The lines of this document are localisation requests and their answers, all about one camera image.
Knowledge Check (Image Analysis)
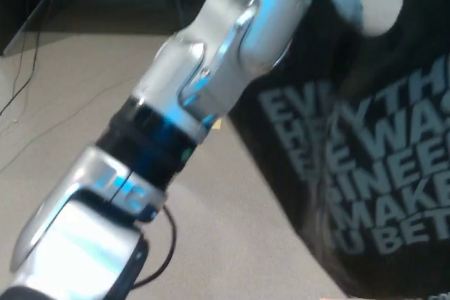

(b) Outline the black plastic bag white text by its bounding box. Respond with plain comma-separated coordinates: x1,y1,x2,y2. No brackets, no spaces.
224,0,450,300

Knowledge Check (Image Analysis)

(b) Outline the black power cable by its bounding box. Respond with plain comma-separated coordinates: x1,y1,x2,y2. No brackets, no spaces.
0,0,59,115

